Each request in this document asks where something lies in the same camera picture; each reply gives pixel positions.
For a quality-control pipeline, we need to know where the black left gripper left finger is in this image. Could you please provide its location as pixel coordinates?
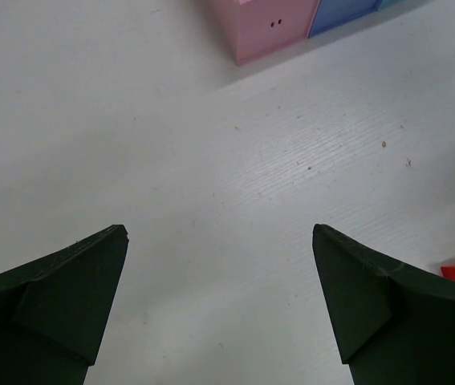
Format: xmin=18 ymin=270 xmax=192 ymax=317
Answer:
xmin=0 ymin=225 xmax=128 ymax=384

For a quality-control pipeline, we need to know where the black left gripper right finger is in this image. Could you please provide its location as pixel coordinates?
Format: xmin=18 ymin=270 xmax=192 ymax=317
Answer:
xmin=312 ymin=224 xmax=455 ymax=384

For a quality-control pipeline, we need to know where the three-compartment colour sorting tray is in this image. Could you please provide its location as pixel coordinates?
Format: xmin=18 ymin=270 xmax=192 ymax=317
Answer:
xmin=208 ymin=0 xmax=395 ymax=65

